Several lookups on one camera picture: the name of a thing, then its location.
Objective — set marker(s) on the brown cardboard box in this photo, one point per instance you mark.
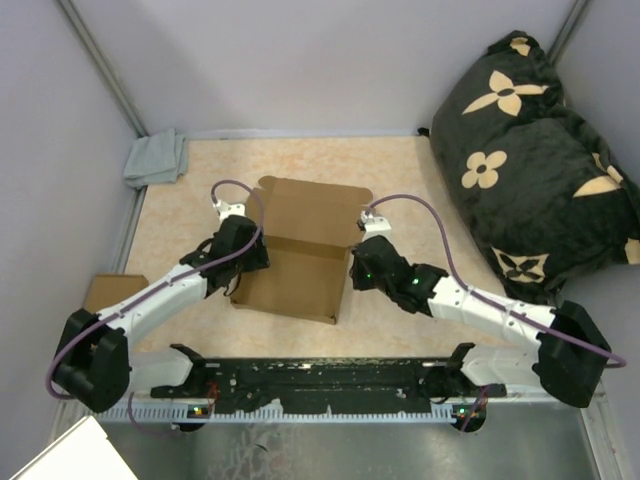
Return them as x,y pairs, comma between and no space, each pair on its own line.
309,229

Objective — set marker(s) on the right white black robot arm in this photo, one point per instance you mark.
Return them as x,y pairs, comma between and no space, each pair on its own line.
559,349

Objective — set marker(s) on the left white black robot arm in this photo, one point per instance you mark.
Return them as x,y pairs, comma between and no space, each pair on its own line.
95,362

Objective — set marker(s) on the small folded cardboard box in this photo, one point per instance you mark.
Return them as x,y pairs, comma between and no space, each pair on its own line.
107,290

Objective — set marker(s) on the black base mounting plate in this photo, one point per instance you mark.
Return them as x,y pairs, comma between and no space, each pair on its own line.
349,385

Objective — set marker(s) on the grey folded cloth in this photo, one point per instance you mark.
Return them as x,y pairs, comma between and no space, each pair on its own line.
158,159

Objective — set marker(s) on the black floral pillow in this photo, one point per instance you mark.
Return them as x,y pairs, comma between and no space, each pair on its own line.
535,184

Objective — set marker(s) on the white board corner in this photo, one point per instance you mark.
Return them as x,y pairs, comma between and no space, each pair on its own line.
83,452

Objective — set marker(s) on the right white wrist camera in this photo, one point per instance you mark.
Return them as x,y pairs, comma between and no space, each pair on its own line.
373,224

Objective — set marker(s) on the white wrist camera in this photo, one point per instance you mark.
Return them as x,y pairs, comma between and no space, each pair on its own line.
226,210
373,224

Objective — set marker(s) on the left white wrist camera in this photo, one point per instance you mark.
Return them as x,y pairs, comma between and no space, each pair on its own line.
226,210

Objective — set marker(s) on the aluminium frame rail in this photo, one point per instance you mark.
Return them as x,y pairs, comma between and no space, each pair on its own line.
147,411

